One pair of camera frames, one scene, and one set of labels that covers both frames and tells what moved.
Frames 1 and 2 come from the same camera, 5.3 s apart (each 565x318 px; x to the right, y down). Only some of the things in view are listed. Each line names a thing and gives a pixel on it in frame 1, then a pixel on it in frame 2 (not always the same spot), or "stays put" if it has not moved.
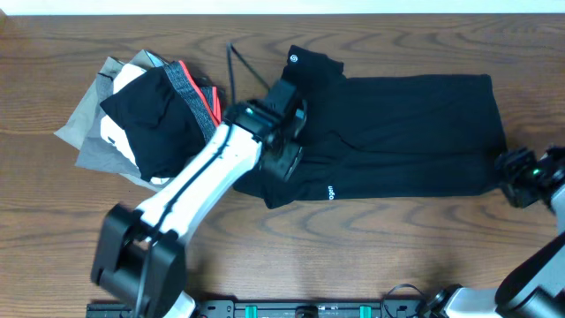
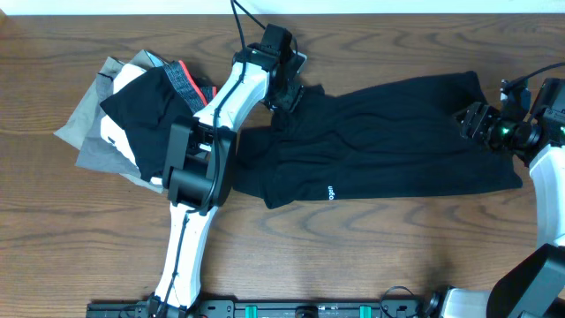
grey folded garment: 84,129 stays put
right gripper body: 523,179 → 484,121
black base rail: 282,308 stays put
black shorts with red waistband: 164,115 stays put
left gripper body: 288,158 → 288,94
